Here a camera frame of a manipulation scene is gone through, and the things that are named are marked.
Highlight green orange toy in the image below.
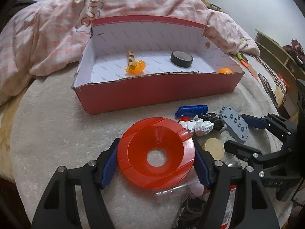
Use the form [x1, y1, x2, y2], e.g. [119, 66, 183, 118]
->
[236, 53, 249, 68]

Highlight wooden headboard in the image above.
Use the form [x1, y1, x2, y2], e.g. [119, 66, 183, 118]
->
[1, 0, 37, 31]

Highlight white black robot toy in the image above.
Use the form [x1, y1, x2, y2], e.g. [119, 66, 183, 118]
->
[178, 113, 227, 136]

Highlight red lighter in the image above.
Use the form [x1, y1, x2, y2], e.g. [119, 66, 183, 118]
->
[220, 185, 237, 229]

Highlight black patterned pyramid puzzle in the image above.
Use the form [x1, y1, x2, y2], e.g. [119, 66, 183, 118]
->
[172, 198, 206, 229]

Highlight blue plastic toy piece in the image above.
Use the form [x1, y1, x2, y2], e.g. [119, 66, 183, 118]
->
[175, 105, 208, 118]

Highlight red cardboard box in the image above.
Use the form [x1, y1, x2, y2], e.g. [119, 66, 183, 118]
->
[72, 15, 244, 114]

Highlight round wooden disc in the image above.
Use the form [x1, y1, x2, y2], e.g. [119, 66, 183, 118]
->
[202, 138, 225, 160]

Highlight orange ball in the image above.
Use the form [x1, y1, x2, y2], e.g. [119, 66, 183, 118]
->
[217, 67, 233, 74]

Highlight yellow box on sill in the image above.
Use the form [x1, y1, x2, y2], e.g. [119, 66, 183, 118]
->
[200, 0, 221, 11]

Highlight grey perforated plate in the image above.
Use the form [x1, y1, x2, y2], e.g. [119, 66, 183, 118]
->
[219, 106, 249, 143]

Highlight black tape roll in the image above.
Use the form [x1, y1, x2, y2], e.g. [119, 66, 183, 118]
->
[170, 51, 193, 68]

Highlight red plastic funnel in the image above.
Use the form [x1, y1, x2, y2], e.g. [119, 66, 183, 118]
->
[117, 117, 195, 190]

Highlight wooden shelf unit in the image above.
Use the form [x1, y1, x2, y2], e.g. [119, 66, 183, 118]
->
[255, 30, 304, 122]

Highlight wooden puzzle block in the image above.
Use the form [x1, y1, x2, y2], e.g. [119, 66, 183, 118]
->
[128, 50, 136, 66]

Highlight orange spiky toy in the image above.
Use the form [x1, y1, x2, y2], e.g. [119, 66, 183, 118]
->
[126, 60, 146, 75]

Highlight beige fleece blanket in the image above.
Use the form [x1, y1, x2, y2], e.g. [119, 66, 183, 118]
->
[10, 64, 282, 228]

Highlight clear plastic bottle red label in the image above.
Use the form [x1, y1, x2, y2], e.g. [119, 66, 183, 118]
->
[153, 155, 242, 199]

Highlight pink checkered duvet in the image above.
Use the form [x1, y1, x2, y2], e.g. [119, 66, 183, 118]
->
[1, 0, 259, 103]

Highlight patterned bed sheet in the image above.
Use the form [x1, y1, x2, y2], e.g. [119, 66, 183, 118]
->
[1, 54, 286, 183]

